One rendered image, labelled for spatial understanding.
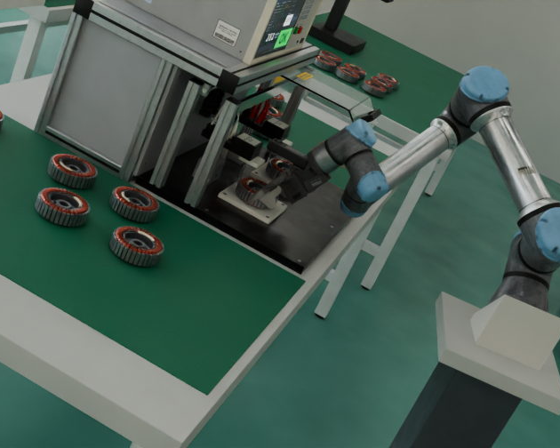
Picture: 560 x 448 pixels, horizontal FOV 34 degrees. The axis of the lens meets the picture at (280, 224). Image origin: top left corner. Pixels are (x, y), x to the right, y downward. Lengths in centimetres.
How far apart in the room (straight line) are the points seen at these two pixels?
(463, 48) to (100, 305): 608
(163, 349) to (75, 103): 82
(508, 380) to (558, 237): 36
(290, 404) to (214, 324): 132
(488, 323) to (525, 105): 539
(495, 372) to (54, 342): 109
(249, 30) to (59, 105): 51
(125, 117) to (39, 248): 51
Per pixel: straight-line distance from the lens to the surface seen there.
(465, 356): 224
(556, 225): 226
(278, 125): 257
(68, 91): 233
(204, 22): 228
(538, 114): 761
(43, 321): 167
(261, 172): 260
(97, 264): 189
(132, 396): 157
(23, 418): 265
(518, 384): 228
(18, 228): 192
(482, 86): 238
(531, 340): 234
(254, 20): 223
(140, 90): 223
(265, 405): 307
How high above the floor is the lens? 167
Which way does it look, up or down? 22 degrees down
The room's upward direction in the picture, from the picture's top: 25 degrees clockwise
